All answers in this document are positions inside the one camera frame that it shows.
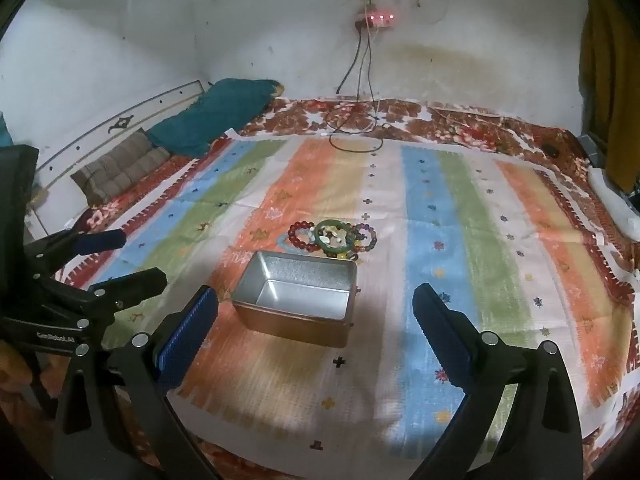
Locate black cable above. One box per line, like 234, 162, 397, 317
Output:
327, 0, 387, 154

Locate red bead bracelet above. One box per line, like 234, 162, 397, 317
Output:
287, 220, 317, 251

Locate yellow hanging cloth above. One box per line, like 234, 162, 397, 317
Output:
578, 0, 640, 194

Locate person's left hand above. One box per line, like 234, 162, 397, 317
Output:
0, 342, 33, 402

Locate purple bead bracelet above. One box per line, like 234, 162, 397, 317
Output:
349, 223, 378, 254

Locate rectangular metal tin box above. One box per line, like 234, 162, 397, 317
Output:
231, 250, 359, 349

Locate brown striped pillow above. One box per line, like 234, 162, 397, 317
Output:
70, 128, 172, 207

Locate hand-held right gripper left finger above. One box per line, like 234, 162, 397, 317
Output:
50, 285, 221, 480

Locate striped pastel mat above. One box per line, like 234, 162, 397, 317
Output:
55, 137, 640, 466

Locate wall power strip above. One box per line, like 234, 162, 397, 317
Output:
354, 7, 399, 30

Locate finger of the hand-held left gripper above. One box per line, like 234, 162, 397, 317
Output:
25, 229, 127, 277
87, 267, 168, 314

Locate white headboard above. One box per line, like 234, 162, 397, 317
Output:
24, 80, 207, 241

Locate striped colourful bedsheet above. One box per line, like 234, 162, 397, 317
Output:
52, 96, 640, 480

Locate green jade bangle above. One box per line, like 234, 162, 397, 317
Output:
313, 219, 352, 254

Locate teal blanket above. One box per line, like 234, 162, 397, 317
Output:
145, 78, 287, 159

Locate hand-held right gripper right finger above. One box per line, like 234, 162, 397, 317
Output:
400, 282, 586, 480

